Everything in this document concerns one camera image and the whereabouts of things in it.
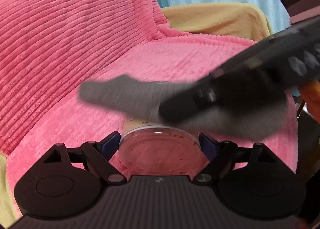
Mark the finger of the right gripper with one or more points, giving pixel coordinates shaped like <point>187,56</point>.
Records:
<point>190,102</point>

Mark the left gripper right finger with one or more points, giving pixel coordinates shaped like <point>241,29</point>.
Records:
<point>221,160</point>

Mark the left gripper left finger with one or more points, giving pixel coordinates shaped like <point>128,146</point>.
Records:
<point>98,155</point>

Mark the clear plastic jar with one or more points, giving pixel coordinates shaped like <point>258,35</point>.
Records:
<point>148,148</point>

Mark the grey cleaning cloth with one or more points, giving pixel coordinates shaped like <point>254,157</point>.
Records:
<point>142,99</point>

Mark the right hand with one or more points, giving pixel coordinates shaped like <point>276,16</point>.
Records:
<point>310,93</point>

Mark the yellow sofa cover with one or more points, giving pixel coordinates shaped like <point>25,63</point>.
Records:
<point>235,19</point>

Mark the green sheet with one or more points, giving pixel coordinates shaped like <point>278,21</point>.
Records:
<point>9,210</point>

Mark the pink ribbed blanket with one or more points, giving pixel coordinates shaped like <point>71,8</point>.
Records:
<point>49,47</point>

